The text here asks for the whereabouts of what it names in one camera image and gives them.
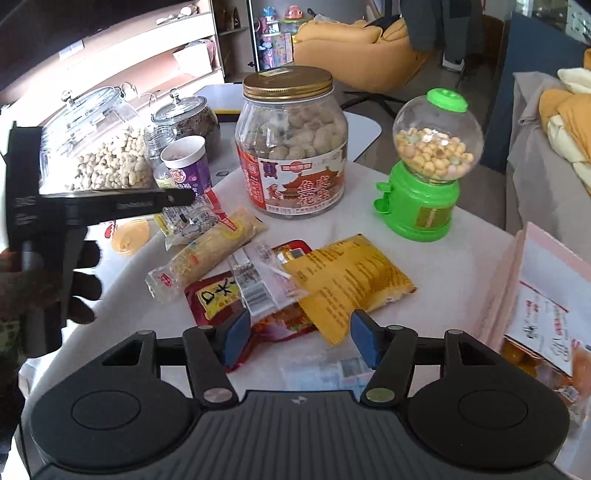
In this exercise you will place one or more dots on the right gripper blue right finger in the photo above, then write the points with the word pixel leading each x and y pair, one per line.
pixel 390 352

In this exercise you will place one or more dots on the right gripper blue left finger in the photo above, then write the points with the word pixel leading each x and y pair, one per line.
pixel 210 351

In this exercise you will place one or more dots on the clear wrapper round cracker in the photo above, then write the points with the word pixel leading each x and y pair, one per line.
pixel 262 279

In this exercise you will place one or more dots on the white red snack bag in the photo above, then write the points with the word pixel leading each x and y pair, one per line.
pixel 546 328

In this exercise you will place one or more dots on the orange bread clear wrapper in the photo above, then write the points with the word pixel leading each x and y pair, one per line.
pixel 573 390

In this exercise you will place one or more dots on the left gloved hand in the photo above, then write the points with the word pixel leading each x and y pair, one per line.
pixel 21 292

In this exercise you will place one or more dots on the blue white tissue pack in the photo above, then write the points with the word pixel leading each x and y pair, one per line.
pixel 351 374

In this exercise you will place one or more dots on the dark red snack pouch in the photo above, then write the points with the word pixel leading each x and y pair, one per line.
pixel 212 300

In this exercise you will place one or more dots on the long yellow biscuit pack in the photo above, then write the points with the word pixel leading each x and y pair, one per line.
pixel 203 254

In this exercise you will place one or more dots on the yellow snack packet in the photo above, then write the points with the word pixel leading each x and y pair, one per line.
pixel 344 276

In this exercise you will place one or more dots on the large glass peanut jar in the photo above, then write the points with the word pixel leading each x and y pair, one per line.
pixel 94 143

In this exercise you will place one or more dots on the small glass lidded jar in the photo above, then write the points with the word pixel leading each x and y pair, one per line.
pixel 183 117

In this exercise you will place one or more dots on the purple paper cup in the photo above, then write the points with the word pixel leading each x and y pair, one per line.
pixel 187 163

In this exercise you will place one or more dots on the pink cardboard box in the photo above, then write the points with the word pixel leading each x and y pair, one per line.
pixel 540 260

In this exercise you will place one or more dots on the green gumball candy dispenser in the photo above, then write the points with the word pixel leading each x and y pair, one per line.
pixel 439 141

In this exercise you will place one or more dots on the grey sofa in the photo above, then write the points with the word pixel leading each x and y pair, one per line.
pixel 542 187

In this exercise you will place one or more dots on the gold-lid peanut jar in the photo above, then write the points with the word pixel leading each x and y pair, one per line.
pixel 292 141

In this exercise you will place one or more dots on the orange armchair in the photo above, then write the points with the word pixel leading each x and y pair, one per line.
pixel 363 56

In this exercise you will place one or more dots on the orange cream blanket pile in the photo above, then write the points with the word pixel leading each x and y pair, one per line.
pixel 565 115

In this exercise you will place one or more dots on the colourful toy bottles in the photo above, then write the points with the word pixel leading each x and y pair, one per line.
pixel 275 32

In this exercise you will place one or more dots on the dark hanging jacket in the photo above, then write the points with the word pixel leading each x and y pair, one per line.
pixel 453 26

